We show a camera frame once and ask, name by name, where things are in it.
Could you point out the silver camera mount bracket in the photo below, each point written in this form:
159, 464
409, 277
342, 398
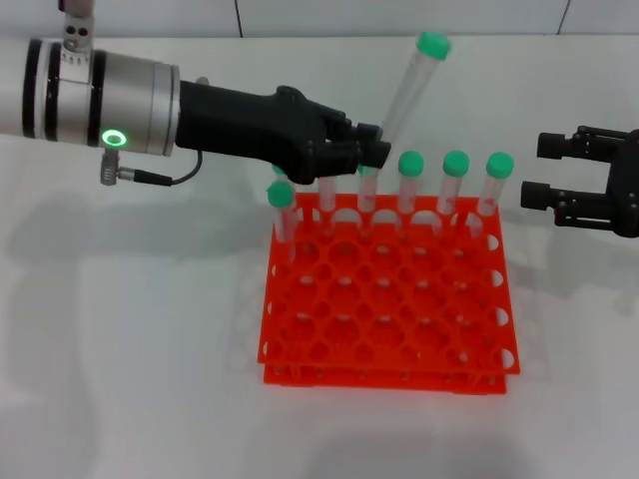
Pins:
77, 30

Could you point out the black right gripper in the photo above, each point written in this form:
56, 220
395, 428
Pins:
629, 189

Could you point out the orange test tube rack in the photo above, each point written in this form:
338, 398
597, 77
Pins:
379, 386

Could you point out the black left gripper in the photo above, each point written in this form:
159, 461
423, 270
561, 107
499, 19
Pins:
249, 125

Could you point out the green-capped clear test tube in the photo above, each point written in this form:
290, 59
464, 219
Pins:
328, 199
411, 163
414, 85
368, 194
500, 164
279, 195
456, 163
278, 170

